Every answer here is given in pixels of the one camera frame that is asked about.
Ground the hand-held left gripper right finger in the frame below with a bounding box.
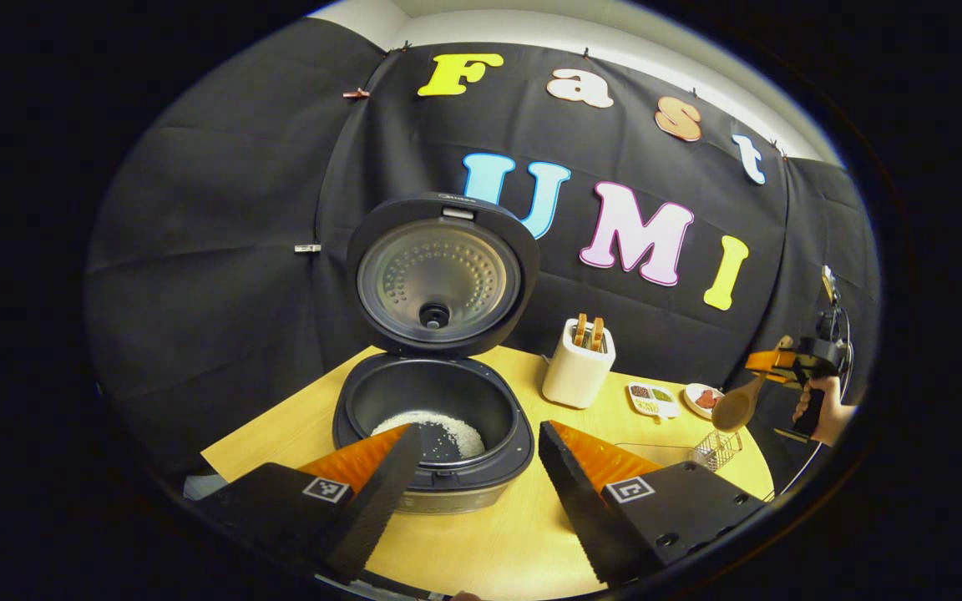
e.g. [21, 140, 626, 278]
[538, 420, 770, 585]

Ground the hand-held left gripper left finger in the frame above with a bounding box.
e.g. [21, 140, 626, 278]
[193, 423, 423, 585]

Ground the wooden spoon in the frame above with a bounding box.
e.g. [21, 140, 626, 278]
[711, 336, 795, 433]

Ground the wire chopstick holder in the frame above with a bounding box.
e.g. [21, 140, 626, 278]
[692, 428, 743, 473]

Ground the small white rice portion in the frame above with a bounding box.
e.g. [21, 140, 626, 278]
[371, 409, 488, 462]

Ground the dark rice cooker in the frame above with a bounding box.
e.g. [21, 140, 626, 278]
[332, 193, 542, 514]

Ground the white round plate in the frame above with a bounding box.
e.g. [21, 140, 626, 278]
[683, 382, 726, 421]

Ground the white divided dish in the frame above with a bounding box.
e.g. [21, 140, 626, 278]
[626, 381, 681, 421]

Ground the white toaster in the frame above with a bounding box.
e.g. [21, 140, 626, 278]
[541, 317, 617, 410]

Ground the black backdrop cloth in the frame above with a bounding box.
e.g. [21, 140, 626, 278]
[84, 17, 881, 502]

